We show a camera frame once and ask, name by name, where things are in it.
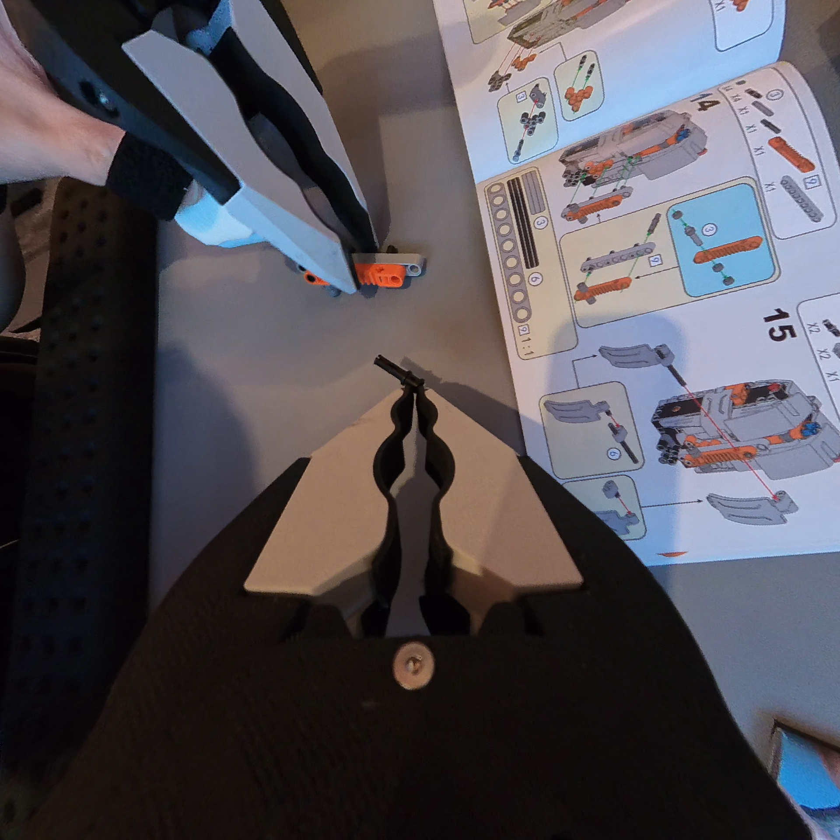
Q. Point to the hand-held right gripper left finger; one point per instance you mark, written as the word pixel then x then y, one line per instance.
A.
pixel 315 525

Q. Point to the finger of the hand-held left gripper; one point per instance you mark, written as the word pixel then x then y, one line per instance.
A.
pixel 216 151
pixel 308 98

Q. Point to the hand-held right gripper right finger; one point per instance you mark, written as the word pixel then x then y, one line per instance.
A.
pixel 505 525

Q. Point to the black brick pin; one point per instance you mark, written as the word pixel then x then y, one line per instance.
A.
pixel 397 373

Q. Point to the orange and grey brick assembly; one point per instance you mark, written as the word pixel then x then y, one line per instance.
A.
pixel 384 275

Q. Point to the person's left hand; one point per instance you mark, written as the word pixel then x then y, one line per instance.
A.
pixel 46 138

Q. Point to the dark perforated metal beam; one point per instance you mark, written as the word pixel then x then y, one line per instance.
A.
pixel 85 459

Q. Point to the building instruction booklet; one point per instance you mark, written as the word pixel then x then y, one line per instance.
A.
pixel 656 295

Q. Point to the blue toy set box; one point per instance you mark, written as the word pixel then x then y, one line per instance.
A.
pixel 804 768

